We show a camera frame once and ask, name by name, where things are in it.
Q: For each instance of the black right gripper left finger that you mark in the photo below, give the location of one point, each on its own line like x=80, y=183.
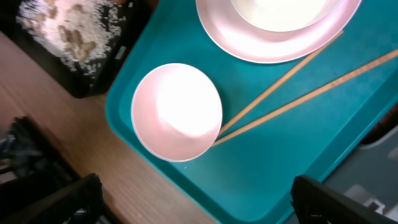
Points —
x=38, y=198

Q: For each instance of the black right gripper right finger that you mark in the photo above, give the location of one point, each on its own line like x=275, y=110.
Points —
x=315, y=203

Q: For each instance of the pink bowl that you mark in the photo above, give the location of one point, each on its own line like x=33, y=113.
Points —
x=176, y=112

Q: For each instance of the peanuts and rice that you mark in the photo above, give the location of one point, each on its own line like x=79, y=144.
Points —
x=81, y=33

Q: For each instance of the grey dishwasher rack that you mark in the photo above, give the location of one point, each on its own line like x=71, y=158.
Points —
x=369, y=176

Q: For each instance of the teal plastic tray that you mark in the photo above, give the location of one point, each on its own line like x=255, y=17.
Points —
x=248, y=178

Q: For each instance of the black plastic tray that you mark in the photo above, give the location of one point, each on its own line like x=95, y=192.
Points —
x=80, y=83

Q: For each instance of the left wooden chopstick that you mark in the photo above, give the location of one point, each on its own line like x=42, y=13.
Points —
x=276, y=85

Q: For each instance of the wooden chopstick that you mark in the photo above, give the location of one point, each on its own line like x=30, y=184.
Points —
x=349, y=76
x=276, y=85

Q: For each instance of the right wooden chopstick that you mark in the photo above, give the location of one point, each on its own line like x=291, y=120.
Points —
x=349, y=76

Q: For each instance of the pink plate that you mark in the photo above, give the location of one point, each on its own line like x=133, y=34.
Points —
x=230, y=32

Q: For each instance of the pale green bowl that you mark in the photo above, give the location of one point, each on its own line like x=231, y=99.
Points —
x=283, y=15

